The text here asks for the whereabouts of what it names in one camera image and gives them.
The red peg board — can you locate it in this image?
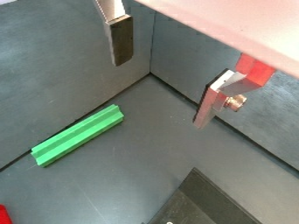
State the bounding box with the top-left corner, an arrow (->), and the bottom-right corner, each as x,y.
0,205 -> 13,224

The red gripper mount block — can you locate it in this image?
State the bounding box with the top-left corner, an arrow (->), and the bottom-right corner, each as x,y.
236,53 -> 276,88

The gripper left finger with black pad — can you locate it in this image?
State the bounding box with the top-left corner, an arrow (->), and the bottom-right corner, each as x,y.
92,0 -> 136,67

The black curved fixture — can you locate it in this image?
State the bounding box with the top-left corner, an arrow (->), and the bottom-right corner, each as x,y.
148,168 -> 263,224

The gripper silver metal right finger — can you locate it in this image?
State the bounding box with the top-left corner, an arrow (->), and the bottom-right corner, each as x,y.
192,69 -> 247,129

